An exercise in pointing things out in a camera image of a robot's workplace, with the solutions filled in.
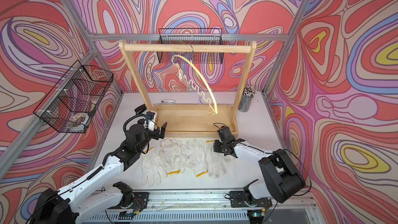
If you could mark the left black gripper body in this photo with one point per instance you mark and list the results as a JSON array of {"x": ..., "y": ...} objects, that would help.
[{"x": 147, "y": 136}]

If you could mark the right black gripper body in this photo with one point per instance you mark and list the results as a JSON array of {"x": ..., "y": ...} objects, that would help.
[{"x": 219, "y": 146}]

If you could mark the white glove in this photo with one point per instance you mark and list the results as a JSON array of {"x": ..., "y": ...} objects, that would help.
[
  {"x": 194, "y": 157},
  {"x": 170, "y": 153},
  {"x": 153, "y": 169},
  {"x": 215, "y": 161}
]

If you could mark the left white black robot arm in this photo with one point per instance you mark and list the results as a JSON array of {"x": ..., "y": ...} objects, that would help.
[{"x": 74, "y": 203}]

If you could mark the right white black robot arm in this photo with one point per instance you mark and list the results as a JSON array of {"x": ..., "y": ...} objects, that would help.
[{"x": 281, "y": 178}]

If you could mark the wooden hanging rack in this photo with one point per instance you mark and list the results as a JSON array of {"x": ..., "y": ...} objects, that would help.
[{"x": 185, "y": 118}]

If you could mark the white stapler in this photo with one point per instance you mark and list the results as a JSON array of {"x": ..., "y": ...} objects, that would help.
[{"x": 167, "y": 102}]

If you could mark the purple clothes peg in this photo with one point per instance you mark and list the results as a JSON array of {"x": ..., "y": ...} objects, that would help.
[{"x": 201, "y": 101}]

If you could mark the mesh pencil cup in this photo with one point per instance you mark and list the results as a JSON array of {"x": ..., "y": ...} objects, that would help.
[{"x": 246, "y": 98}]

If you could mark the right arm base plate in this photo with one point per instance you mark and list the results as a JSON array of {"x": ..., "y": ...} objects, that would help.
[{"x": 240, "y": 199}]

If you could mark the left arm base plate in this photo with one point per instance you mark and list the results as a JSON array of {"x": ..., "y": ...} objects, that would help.
[{"x": 137, "y": 200}]

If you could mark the aluminium front rail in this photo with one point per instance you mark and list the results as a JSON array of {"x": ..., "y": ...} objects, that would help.
[{"x": 209, "y": 206}]

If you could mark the side black wire basket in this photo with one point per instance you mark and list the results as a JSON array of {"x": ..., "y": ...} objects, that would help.
[{"x": 82, "y": 89}]

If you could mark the back black wire basket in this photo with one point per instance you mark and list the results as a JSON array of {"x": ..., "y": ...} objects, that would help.
[{"x": 191, "y": 36}]

